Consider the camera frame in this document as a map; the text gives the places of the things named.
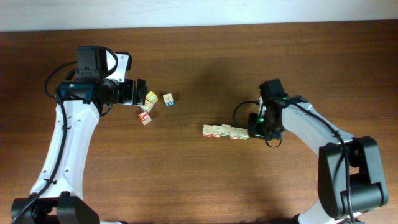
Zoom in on yellow W wooden block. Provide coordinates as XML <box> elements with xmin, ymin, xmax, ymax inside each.
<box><xmin>239</xmin><ymin>128</ymin><xmax>249</xmax><ymax>140</ymax></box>

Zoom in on red edged wooden block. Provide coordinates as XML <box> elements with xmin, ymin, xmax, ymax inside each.
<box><xmin>229</xmin><ymin>127</ymin><xmax>241</xmax><ymax>139</ymax></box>

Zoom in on green edged wooden block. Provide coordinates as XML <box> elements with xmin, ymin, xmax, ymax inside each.
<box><xmin>221</xmin><ymin>124</ymin><xmax>231</xmax><ymax>137</ymax></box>

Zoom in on number four wooden block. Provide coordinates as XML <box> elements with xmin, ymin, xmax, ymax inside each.
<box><xmin>211</xmin><ymin>125</ymin><xmax>222</xmax><ymax>137</ymax></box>

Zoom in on leaf picture wooden block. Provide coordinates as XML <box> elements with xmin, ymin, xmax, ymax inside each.
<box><xmin>202</xmin><ymin>124</ymin><xmax>213</xmax><ymax>137</ymax></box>

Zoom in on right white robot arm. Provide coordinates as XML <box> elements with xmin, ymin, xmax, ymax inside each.
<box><xmin>248</xmin><ymin>79</ymin><xmax>389</xmax><ymax>223</ymax></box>

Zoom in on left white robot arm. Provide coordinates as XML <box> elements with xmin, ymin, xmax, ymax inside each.
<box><xmin>11</xmin><ymin>46</ymin><xmax>147</xmax><ymax>223</ymax></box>

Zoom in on yellow top wooden block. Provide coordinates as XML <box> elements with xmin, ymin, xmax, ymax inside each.
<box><xmin>146</xmin><ymin>91</ymin><xmax>158</xmax><ymax>104</ymax></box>

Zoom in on carrot picture wooden block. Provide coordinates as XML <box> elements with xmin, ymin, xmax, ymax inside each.
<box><xmin>140</xmin><ymin>100</ymin><xmax>154</xmax><ymax>113</ymax></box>

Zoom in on red letter wooden block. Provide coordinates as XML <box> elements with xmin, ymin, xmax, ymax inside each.
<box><xmin>138</xmin><ymin>111</ymin><xmax>152</xmax><ymax>125</ymax></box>

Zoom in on blue edged wooden block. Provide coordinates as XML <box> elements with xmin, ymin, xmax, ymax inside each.
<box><xmin>163</xmin><ymin>93</ymin><xmax>174</xmax><ymax>106</ymax></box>

